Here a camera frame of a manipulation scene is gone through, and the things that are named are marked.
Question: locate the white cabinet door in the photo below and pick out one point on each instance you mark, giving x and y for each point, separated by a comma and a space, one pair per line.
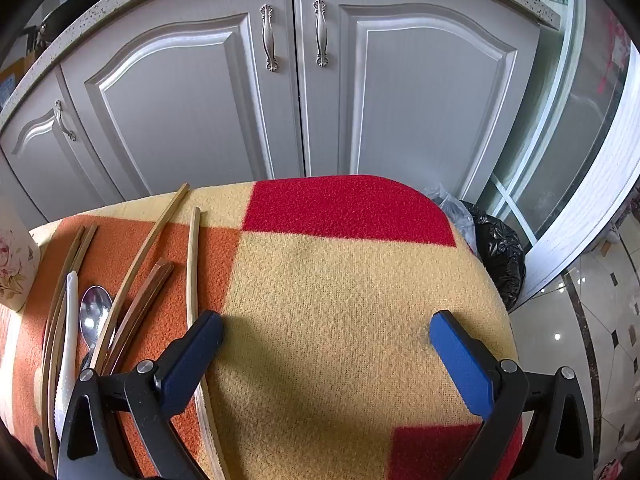
35, 170
425, 100
190, 110

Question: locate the clear plastic bag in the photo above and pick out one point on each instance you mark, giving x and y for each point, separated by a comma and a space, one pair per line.
455, 215

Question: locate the black wok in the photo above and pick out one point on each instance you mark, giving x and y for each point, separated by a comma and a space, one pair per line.
75, 5

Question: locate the thin brown chopstick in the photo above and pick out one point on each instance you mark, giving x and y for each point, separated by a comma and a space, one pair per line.
71, 255
86, 247

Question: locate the checkered red orange yellow blanket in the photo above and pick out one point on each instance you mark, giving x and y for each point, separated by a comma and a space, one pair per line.
325, 310

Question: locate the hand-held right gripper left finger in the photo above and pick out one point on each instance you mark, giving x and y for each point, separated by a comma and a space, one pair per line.
192, 360

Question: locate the black trash bag bin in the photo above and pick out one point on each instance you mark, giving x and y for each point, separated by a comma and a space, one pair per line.
500, 255

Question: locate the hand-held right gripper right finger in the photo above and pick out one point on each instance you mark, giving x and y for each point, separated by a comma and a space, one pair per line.
462, 365

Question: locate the white floral cup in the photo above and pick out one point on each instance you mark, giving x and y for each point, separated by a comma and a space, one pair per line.
15, 260

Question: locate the white plastic spoon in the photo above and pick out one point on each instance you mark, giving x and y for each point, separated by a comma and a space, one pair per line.
70, 320

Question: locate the metal spoon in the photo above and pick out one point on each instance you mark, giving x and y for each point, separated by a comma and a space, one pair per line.
95, 310

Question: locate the curved white glass cabinet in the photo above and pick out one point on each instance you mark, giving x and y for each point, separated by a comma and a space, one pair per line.
575, 110

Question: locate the dark brown chopstick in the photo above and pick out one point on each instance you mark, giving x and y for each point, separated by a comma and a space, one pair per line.
162, 280
152, 277

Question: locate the speckled stone countertop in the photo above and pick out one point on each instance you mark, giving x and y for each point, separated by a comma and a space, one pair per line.
520, 2

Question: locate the light bamboo chopstick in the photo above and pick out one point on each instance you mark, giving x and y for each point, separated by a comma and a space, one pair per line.
192, 260
145, 260

